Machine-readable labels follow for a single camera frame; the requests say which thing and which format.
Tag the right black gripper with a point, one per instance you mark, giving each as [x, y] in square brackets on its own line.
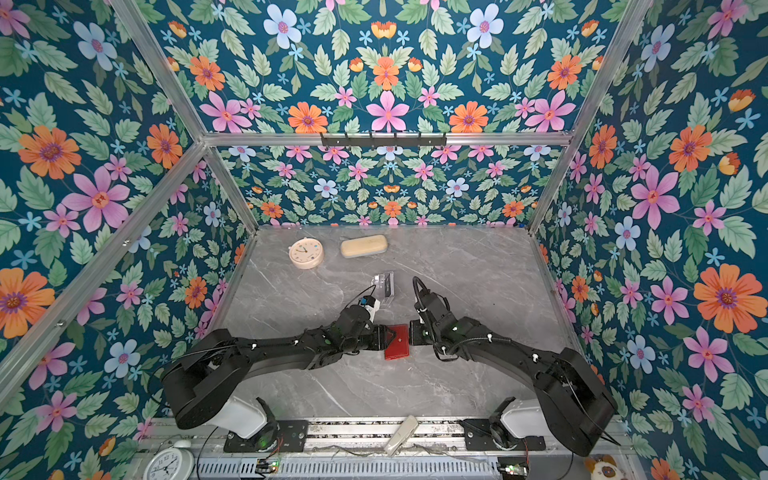
[414, 339]

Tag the pink round clock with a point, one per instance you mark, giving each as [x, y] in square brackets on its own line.
[306, 253]

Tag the plush toy animal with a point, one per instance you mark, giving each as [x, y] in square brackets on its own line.
[604, 467]

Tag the black hook rail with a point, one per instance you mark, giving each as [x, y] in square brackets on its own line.
[371, 140]

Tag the red card holder wallet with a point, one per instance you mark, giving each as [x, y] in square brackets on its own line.
[398, 343]

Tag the white perforated cable duct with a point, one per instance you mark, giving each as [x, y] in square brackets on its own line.
[348, 468]

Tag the white remote control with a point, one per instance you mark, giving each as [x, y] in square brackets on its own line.
[404, 432]

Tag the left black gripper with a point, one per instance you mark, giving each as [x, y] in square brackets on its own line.
[382, 337]

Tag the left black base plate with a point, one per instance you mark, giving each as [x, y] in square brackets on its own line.
[277, 436]

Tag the white alarm clock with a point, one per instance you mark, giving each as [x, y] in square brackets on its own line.
[170, 464]

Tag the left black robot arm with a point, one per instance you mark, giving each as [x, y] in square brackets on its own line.
[199, 386]

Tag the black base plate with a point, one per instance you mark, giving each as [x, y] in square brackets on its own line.
[277, 436]
[487, 435]

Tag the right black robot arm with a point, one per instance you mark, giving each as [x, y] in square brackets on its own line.
[576, 405]

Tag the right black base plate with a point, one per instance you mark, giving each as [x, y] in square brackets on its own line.
[487, 435]

